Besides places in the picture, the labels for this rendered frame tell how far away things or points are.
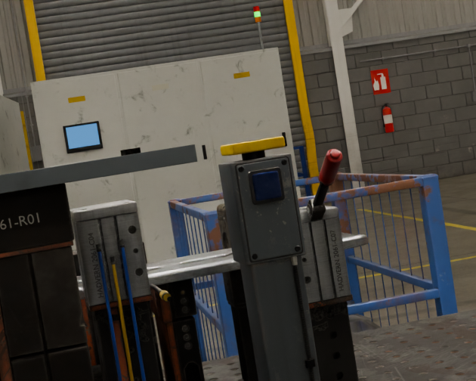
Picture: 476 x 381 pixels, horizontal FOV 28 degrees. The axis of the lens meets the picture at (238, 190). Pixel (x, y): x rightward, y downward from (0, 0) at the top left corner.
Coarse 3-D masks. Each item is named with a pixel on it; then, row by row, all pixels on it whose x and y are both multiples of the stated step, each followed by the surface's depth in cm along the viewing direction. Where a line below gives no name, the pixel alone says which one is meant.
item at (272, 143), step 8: (280, 136) 103; (232, 144) 102; (240, 144) 102; (248, 144) 102; (256, 144) 102; (264, 144) 102; (272, 144) 103; (280, 144) 103; (224, 152) 105; (232, 152) 102; (240, 152) 102; (248, 152) 102; (256, 152) 104; (264, 152) 105
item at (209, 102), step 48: (48, 96) 889; (96, 96) 897; (144, 96) 904; (192, 96) 912; (240, 96) 920; (48, 144) 891; (96, 144) 895; (144, 144) 906; (288, 144) 929; (96, 192) 899; (144, 192) 907; (192, 192) 914; (144, 240) 908; (192, 240) 916
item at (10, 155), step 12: (0, 96) 969; (0, 108) 955; (12, 108) 1049; (0, 120) 941; (12, 120) 1033; (0, 132) 927; (12, 132) 1016; (0, 144) 914; (12, 144) 1001; (24, 144) 1105; (0, 156) 901; (12, 156) 985; (24, 156) 1087; (0, 168) 890; (12, 168) 972; (24, 168) 1070
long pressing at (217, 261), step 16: (352, 240) 134; (368, 240) 136; (192, 256) 144; (208, 256) 140; (224, 256) 137; (160, 272) 128; (176, 272) 128; (192, 272) 128; (208, 272) 129; (80, 288) 125
